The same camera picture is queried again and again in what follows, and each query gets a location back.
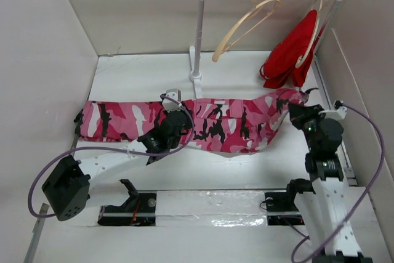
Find silver tape strip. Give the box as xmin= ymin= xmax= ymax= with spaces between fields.
xmin=155 ymin=190 xmax=267 ymax=227

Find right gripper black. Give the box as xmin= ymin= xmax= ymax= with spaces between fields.
xmin=289 ymin=102 xmax=329 ymax=152

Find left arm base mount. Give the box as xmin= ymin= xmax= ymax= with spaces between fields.
xmin=97 ymin=179 xmax=157 ymax=227

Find wooden hanger with red garment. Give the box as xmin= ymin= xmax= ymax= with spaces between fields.
xmin=294 ymin=0 xmax=339 ymax=68

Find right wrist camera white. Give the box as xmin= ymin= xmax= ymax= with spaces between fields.
xmin=319 ymin=100 xmax=347 ymax=121

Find red garment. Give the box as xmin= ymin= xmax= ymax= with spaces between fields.
xmin=259 ymin=9 xmax=318 ymax=89

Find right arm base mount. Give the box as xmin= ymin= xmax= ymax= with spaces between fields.
xmin=260 ymin=179 xmax=313 ymax=226

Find pink camouflage trousers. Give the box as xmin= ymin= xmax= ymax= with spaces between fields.
xmin=74 ymin=88 xmax=311 ymax=153

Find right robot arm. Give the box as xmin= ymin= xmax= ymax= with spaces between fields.
xmin=284 ymin=103 xmax=372 ymax=262

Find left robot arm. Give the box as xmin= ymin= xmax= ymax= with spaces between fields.
xmin=42 ymin=109 xmax=194 ymax=221

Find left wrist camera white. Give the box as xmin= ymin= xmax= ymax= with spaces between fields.
xmin=160 ymin=89 xmax=181 ymax=112

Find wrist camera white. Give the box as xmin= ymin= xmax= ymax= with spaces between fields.
xmin=319 ymin=100 xmax=347 ymax=121
xmin=160 ymin=89 xmax=181 ymax=112

